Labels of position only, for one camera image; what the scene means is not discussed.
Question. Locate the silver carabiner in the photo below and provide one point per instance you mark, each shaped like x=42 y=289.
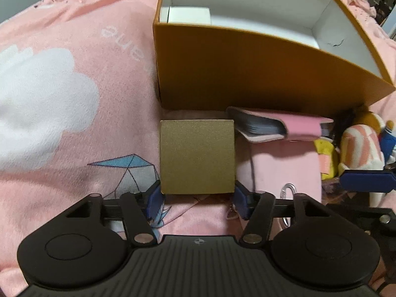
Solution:
x=288 y=190

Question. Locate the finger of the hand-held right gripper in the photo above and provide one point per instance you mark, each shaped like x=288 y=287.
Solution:
x=368 y=178
x=371 y=215

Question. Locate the small white box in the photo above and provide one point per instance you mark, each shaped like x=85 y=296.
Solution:
x=189 y=14

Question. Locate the calico cat plush toy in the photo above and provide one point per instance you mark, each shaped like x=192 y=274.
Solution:
x=379 y=122

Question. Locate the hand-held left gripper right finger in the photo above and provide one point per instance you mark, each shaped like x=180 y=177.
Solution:
x=241 y=202

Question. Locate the pink striped plush toy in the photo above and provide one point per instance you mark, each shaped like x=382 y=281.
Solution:
x=359 y=148

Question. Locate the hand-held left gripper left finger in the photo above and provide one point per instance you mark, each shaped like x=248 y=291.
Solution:
x=154 y=198

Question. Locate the orange cardboard box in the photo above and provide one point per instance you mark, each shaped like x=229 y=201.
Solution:
x=247 y=65

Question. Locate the gold square box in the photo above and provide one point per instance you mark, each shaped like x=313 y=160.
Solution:
x=197 y=157

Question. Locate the yellow round case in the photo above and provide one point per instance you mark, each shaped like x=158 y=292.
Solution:
x=324 y=153

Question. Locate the pink pouch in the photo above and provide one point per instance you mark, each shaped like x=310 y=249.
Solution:
x=284 y=167

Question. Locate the pink printed blanket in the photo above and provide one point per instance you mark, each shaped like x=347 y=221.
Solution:
x=62 y=99

